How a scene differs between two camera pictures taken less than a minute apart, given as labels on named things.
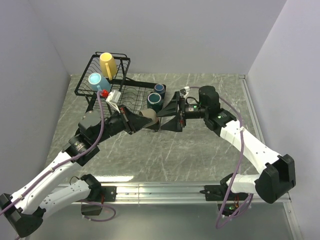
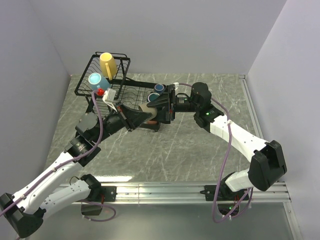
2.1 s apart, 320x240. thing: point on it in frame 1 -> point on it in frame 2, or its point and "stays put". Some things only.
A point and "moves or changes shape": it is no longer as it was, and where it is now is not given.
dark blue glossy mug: [159, 88] stays put
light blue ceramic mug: [98, 82] stays put
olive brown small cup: [149, 113] moves or changes shape
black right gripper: [171, 108] -> [166, 100]
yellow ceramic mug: [108, 65] stays put
